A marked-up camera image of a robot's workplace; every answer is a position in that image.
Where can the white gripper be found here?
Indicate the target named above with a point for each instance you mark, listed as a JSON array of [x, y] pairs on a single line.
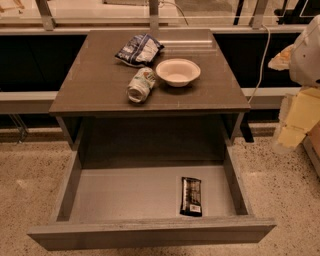
[[307, 56]]

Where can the black rxbar chocolate wrapper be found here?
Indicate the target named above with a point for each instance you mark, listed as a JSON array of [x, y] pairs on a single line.
[[191, 197]]

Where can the grey cabinet with counter top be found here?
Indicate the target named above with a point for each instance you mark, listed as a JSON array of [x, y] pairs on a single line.
[[185, 124]]

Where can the open grey top drawer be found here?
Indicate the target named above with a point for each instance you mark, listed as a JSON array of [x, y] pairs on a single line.
[[139, 206]]

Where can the cardboard box at right edge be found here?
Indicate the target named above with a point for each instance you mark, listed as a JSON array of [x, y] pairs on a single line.
[[312, 146]]

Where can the white paper bowl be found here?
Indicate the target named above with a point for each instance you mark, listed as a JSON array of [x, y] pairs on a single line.
[[178, 72]]

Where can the white green can lying down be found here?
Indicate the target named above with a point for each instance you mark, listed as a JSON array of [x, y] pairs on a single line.
[[141, 85]]

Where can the blue white chip bag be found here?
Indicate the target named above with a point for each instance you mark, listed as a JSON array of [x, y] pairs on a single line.
[[139, 51]]

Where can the metal railing with posts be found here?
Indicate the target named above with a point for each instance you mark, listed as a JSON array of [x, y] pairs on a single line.
[[219, 16]]

